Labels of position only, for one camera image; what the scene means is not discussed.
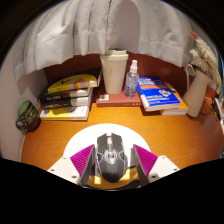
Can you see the white ceramic jug vase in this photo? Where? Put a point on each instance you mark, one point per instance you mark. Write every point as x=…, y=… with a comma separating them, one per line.
x=196, y=96

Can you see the black yellow cover book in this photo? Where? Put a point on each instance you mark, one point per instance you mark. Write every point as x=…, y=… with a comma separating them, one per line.
x=73, y=81

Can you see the red-brown flat book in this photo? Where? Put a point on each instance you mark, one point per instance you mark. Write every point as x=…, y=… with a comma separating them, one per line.
x=116, y=100

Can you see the black grey computer mouse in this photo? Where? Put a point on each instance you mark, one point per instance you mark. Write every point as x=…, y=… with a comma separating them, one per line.
x=111, y=160

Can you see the clear spray bottle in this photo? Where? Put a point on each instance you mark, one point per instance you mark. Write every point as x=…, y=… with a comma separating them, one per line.
x=131, y=83

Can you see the dark mug with green inside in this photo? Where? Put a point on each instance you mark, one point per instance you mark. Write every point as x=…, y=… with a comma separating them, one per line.
x=29, y=116

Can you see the cream tumbler with lid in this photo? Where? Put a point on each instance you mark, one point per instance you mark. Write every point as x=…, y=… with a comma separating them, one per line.
x=114, y=75

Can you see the white yellow black mouse pad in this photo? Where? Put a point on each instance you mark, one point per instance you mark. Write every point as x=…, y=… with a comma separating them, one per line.
x=86, y=135

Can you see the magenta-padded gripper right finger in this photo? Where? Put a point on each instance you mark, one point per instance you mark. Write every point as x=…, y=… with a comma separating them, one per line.
x=163, y=166

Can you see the blue book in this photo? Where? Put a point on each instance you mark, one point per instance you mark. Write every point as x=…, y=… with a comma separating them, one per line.
x=156, y=93

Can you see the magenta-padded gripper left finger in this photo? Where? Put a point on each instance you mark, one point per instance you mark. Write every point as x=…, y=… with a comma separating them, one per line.
x=63, y=167

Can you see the white curtain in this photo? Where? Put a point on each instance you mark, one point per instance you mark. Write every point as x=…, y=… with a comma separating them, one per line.
x=83, y=26

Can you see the yellow white book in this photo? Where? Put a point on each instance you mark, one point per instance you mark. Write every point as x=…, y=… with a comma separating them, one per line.
x=63, y=113

